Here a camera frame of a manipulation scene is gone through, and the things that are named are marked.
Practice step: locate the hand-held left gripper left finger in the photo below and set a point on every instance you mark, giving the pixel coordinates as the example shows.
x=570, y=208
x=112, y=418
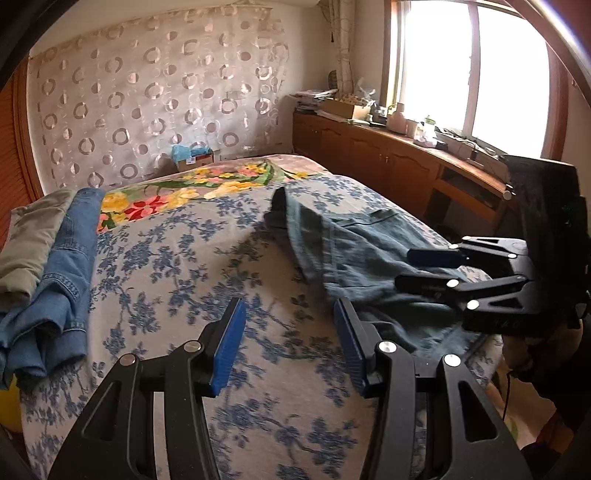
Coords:
x=229, y=341

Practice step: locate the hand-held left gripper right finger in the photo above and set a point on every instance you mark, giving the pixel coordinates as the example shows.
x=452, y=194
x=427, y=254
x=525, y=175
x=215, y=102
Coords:
x=349, y=341

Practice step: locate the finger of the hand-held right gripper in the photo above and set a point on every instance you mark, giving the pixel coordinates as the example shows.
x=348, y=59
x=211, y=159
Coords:
x=434, y=257
x=425, y=286

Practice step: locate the grey-blue pants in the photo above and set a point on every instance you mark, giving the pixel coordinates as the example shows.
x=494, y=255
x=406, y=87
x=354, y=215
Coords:
x=351, y=249

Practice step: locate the folded khaki pants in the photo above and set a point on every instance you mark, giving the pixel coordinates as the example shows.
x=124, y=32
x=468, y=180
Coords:
x=27, y=244

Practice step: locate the blue floral bed sheet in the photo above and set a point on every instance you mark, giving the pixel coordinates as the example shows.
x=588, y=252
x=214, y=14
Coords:
x=184, y=258

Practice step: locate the white flat box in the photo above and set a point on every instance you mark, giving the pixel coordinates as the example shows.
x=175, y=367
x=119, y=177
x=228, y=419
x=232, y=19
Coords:
x=466, y=147

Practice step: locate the wooden cabinet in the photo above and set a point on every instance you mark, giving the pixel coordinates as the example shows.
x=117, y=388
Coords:
x=369, y=147

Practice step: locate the white bottle with green cap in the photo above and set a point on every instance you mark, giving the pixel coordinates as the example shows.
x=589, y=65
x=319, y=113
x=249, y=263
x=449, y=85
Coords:
x=427, y=129

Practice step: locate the pink jar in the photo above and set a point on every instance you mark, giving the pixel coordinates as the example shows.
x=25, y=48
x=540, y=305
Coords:
x=397, y=121

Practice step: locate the bright flowered blanket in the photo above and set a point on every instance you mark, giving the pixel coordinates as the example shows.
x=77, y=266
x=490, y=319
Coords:
x=194, y=189

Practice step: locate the open cardboard box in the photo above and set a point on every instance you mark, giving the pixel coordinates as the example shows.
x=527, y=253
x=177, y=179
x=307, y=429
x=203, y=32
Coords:
x=346, y=108

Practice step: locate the folded blue jeans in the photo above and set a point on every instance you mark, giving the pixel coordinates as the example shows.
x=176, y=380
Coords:
x=64, y=277

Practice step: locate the small cardboard box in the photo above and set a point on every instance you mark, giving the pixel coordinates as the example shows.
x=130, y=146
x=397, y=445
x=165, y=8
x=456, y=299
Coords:
x=198, y=162

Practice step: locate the window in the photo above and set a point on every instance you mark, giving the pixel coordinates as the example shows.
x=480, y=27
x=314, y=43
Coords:
x=438, y=60

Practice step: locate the blue toy on bed edge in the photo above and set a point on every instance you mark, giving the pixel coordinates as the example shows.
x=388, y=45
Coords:
x=184, y=150

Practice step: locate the stack of papers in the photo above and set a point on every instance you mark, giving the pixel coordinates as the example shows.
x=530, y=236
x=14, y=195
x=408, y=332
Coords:
x=307, y=98

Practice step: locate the floral window curtain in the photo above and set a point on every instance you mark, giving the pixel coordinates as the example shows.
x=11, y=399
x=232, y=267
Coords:
x=344, y=46

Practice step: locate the yellow object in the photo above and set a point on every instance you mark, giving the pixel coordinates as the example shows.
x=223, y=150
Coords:
x=9, y=406

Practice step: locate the circle-patterned sheer curtain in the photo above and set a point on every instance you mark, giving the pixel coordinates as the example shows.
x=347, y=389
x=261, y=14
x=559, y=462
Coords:
x=138, y=92

